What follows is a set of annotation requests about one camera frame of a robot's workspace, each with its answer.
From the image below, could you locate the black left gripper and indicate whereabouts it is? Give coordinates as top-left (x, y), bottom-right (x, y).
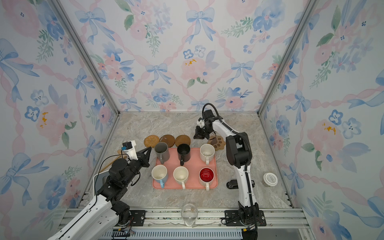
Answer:
top-left (122, 146), bottom-right (151, 188)

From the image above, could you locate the woven rattan round coaster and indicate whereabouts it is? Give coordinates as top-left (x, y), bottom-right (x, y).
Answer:
top-left (144, 135), bottom-right (160, 148)

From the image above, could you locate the plain brown wooden coaster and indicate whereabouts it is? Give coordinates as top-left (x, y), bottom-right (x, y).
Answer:
top-left (175, 135), bottom-right (191, 147)

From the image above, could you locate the cork paw print coaster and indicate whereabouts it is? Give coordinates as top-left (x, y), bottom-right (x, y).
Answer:
top-left (208, 136), bottom-right (226, 151)

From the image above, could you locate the brown wooden coaster white streak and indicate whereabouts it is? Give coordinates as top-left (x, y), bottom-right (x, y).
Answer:
top-left (160, 135), bottom-right (175, 148)

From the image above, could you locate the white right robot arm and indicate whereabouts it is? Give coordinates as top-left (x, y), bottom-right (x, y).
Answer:
top-left (194, 107), bottom-right (262, 230)

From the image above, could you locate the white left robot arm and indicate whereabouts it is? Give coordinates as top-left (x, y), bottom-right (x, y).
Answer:
top-left (50, 147), bottom-right (152, 240)

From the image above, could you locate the paper cup white lid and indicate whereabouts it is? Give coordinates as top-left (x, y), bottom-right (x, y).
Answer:
top-left (263, 172), bottom-right (278, 187)

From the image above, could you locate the grey ceramic mug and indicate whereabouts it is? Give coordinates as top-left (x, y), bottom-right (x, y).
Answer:
top-left (155, 142), bottom-right (170, 165)

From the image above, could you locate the white speckled mug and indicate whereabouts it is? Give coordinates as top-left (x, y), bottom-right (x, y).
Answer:
top-left (200, 144), bottom-right (216, 166)

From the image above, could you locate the wooden mallet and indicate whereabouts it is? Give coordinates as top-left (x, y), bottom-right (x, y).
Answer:
top-left (99, 149), bottom-right (128, 173)

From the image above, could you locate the black ceramic mug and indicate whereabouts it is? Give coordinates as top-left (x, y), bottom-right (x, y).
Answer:
top-left (177, 144), bottom-right (191, 166)

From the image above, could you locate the pink rectangular tray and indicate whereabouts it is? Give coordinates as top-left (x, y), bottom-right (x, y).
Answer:
top-left (152, 148), bottom-right (218, 191)

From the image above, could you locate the cream ceramic mug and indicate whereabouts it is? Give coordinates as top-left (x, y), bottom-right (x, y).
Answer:
top-left (173, 166), bottom-right (189, 190)

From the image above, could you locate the white mug red interior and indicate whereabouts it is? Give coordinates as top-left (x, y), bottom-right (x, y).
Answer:
top-left (199, 168), bottom-right (215, 191)

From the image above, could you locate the black stapler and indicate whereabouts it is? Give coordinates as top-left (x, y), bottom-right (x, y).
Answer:
top-left (227, 180), bottom-right (255, 190)

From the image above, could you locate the clear glass dome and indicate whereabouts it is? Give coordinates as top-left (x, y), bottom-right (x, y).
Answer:
top-left (181, 204), bottom-right (198, 227)

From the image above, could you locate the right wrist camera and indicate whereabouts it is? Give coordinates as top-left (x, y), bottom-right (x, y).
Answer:
top-left (197, 118), bottom-right (206, 129)

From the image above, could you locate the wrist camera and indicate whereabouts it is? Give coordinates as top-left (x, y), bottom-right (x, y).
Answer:
top-left (197, 118), bottom-right (206, 129)
top-left (122, 141), bottom-right (138, 160)

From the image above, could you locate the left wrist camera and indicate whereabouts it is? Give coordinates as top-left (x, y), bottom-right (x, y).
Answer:
top-left (122, 141), bottom-right (138, 160)

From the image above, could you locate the cream mug blue handle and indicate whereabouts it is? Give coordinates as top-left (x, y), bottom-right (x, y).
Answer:
top-left (151, 165), bottom-right (168, 189)

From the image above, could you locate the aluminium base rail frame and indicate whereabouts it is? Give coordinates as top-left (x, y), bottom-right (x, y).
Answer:
top-left (52, 208), bottom-right (315, 240)

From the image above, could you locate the aluminium right corner post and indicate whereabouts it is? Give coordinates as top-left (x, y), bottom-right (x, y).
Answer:
top-left (257, 0), bottom-right (318, 118)

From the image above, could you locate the aluminium corner post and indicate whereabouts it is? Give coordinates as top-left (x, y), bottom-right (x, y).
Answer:
top-left (48, 0), bottom-right (120, 116)
top-left (257, 0), bottom-right (318, 118)

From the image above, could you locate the aluminium left corner post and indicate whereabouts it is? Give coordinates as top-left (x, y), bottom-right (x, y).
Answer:
top-left (48, 0), bottom-right (120, 116)

